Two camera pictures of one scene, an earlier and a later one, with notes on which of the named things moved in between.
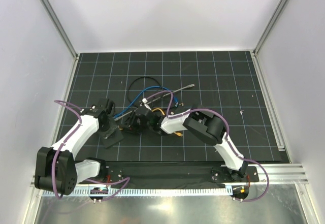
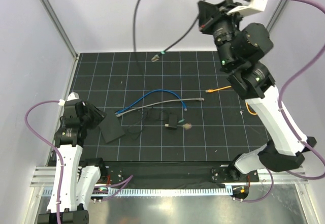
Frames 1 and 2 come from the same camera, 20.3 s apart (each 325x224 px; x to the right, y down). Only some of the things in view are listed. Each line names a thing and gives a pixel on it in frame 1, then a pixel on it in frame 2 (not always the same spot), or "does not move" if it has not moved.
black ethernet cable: (136, 78) -> (156, 57)
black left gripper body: (107, 128) -> (92, 118)
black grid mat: (226, 83) does not move
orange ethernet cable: (178, 133) -> (210, 90)
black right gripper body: (138, 125) -> (219, 24)
